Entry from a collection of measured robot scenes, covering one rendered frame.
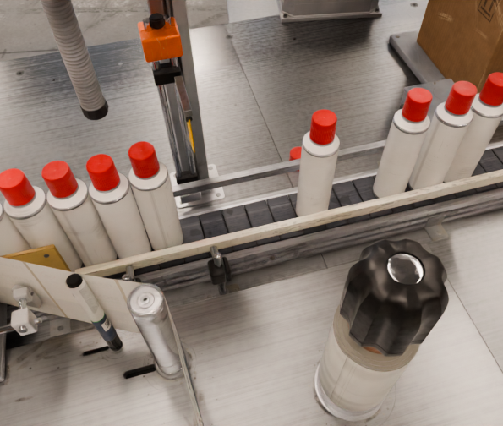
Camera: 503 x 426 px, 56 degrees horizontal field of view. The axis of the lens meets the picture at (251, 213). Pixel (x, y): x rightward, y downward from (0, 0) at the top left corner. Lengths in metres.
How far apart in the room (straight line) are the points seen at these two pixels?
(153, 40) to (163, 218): 0.24
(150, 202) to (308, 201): 0.24
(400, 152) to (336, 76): 0.43
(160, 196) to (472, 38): 0.69
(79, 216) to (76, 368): 0.20
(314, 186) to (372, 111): 0.39
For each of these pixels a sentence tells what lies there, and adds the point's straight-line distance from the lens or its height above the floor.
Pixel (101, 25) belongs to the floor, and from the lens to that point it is 3.00.
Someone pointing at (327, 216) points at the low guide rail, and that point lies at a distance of 0.74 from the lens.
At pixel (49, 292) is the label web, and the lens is 0.63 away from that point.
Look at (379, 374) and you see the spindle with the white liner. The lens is 0.49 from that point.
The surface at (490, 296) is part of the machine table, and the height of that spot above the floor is 0.83.
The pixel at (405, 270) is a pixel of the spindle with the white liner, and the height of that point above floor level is 1.18.
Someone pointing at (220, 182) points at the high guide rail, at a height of 0.96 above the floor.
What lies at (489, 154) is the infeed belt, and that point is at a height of 0.88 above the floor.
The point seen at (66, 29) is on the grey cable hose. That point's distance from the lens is 0.60.
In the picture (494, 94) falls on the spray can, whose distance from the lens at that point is 0.76.
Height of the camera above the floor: 1.51
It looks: 53 degrees down
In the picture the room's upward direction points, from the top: 2 degrees counter-clockwise
